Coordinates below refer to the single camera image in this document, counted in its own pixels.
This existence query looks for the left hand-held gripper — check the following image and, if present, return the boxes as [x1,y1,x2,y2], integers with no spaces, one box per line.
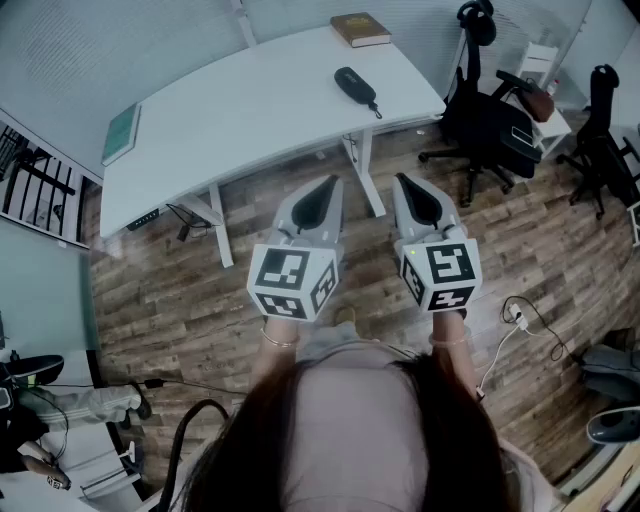
[246,174,346,323]

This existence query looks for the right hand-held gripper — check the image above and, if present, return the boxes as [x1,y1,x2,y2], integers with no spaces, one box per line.
[392,172,484,314]

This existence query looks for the black glasses case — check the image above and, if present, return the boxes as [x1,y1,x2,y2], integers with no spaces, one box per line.
[333,66,384,120]

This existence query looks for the person's right forearm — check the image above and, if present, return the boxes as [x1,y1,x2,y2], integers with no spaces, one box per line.
[429,309,481,401]

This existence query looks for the person's left forearm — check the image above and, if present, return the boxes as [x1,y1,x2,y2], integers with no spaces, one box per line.
[249,317,301,396]

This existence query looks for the white desk leg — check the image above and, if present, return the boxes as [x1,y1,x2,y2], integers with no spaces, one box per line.
[341,128,387,218]
[172,182,235,269]

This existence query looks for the black office chair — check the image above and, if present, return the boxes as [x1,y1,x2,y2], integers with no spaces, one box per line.
[418,0,544,209]
[556,63,640,221]

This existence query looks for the person's grey trousers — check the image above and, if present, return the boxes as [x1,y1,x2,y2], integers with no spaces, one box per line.
[298,322,381,359]

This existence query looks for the white power strip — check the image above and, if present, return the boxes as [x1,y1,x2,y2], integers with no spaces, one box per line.
[507,302,530,331]

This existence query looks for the brown handbag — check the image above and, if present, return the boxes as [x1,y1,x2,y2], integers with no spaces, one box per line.
[519,77,556,124]

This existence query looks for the black desk control panel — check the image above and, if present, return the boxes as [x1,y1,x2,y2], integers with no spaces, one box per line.
[125,208,161,232]

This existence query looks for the brown hardcover book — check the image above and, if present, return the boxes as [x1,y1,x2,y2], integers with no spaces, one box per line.
[329,11,393,50]

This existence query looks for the green book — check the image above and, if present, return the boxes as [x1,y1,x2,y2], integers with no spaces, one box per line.
[101,102,143,168]

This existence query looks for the person's light shirt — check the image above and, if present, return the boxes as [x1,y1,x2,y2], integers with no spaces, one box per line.
[169,339,559,512]

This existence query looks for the grey round appliance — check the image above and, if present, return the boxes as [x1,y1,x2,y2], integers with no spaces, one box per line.
[585,405,640,446]

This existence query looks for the black chair seat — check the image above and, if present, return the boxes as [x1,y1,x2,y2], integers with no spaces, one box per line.
[0,353,66,386]

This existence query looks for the black cable with adapter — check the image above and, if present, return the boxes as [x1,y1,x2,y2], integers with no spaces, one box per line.
[166,202,214,244]

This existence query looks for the gold bracelet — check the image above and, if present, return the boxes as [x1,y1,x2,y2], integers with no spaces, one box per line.
[259,327,300,349]

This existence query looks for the black looped cable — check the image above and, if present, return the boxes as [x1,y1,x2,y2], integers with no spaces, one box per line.
[501,295,569,362]

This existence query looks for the white power cable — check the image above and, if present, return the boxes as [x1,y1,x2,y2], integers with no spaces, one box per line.
[477,324,521,401]

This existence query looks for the black floor cable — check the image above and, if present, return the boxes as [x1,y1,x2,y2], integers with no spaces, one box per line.
[49,378,246,396]

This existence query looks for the black flexible hose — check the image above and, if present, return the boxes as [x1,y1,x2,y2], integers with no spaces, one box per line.
[159,398,231,512]

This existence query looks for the white metal frame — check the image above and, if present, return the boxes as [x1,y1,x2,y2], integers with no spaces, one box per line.
[79,439,146,501]

